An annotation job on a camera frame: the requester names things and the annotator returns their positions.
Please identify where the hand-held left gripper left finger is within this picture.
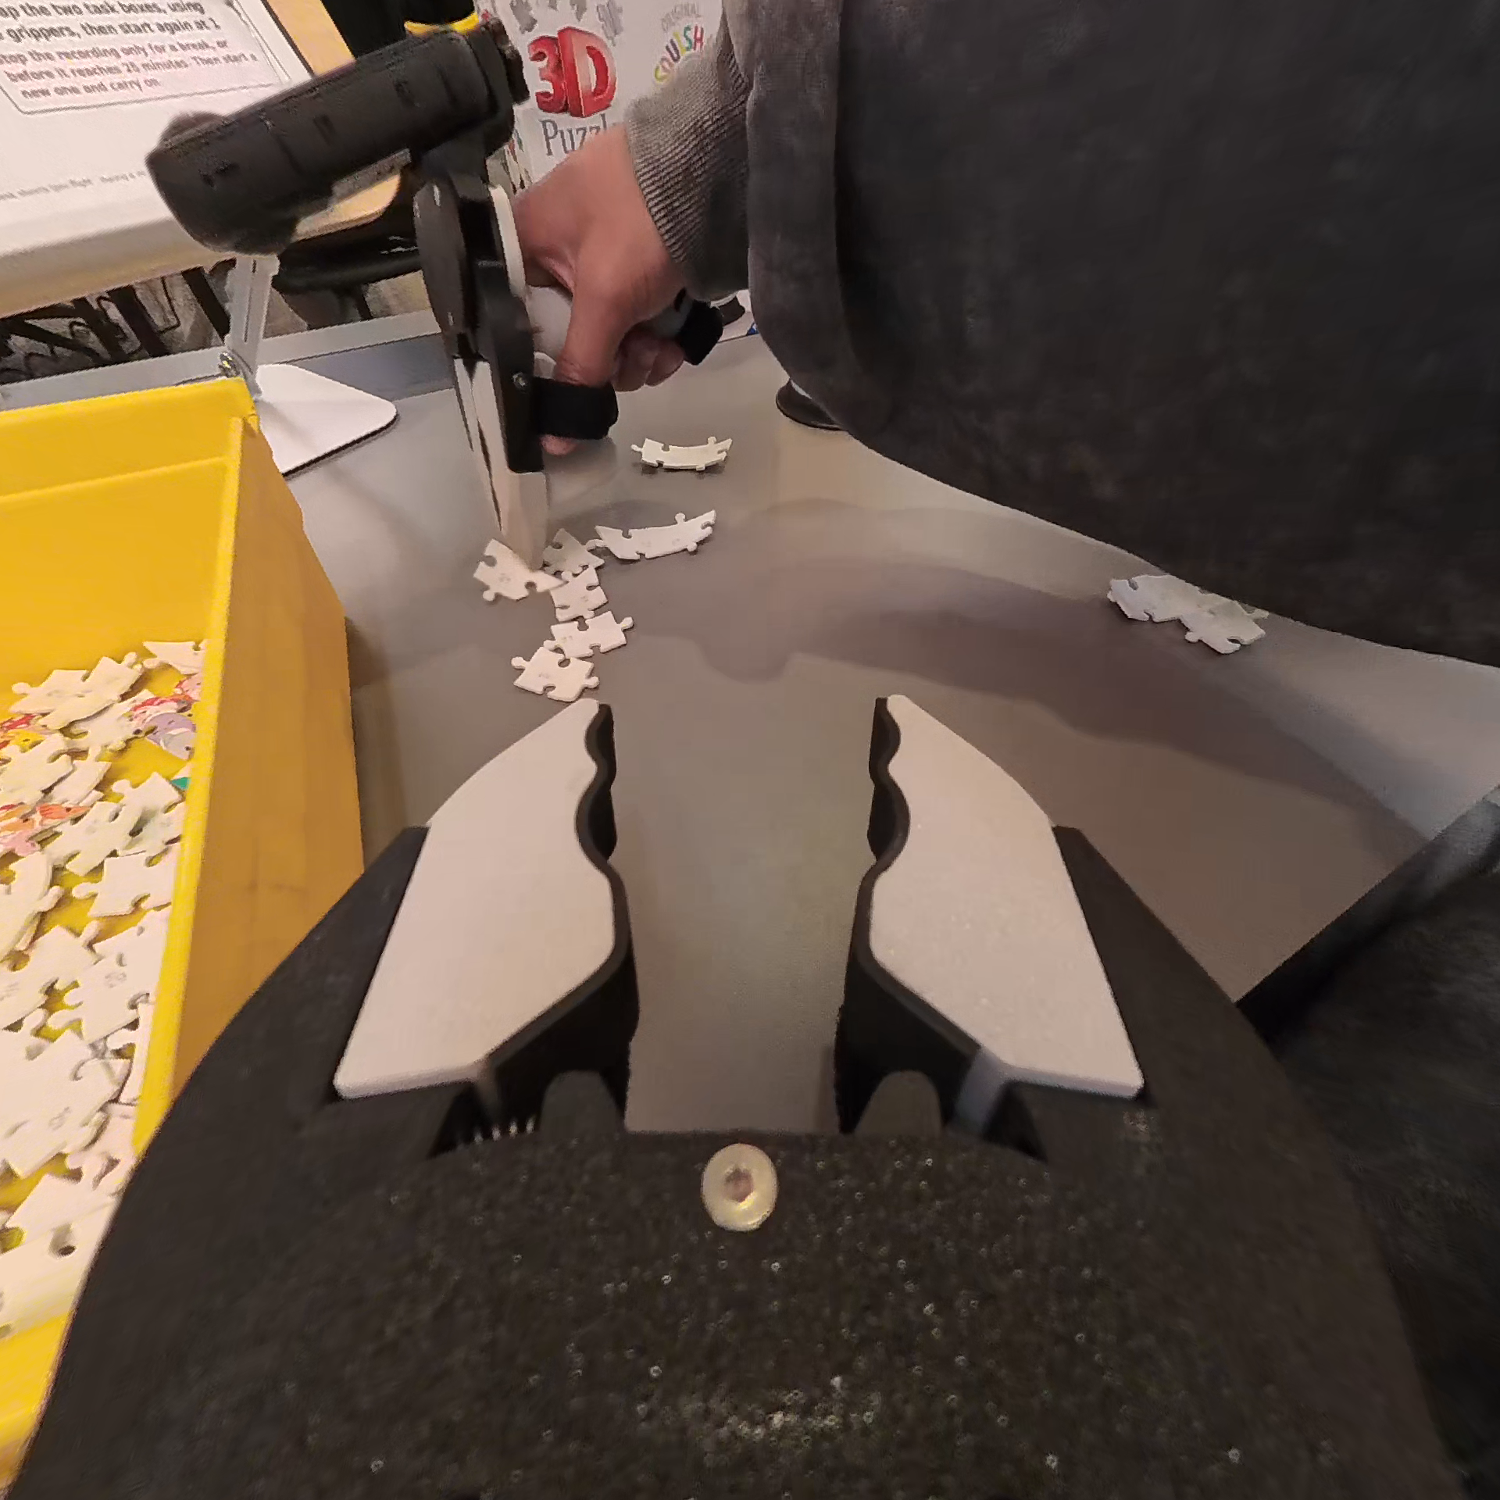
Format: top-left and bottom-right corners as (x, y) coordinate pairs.
(333, 698), (641, 1135)

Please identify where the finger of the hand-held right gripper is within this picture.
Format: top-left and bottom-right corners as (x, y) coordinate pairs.
(450, 348), (521, 554)
(507, 465), (554, 567)

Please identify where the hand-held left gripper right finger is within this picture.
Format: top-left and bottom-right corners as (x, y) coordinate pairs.
(835, 693), (1144, 1140)

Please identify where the yellow plastic bin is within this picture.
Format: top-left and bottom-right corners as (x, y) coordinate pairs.
(0, 379), (366, 1454)

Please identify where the teal faced puzzle piece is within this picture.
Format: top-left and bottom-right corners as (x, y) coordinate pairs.
(1182, 602), (1271, 656)

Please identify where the pile of puzzle pieces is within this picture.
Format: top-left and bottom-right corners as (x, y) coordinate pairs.
(0, 637), (207, 1337)

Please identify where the person's right forearm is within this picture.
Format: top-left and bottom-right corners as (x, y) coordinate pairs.
(624, 0), (1500, 670)

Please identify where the colourful puzzle ball box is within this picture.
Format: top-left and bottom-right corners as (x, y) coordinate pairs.
(486, 0), (719, 195)

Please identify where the person's right hand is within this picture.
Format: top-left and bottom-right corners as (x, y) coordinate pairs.
(513, 154), (696, 459)

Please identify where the white base clear stand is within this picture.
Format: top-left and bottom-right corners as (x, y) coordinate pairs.
(216, 251), (399, 476)

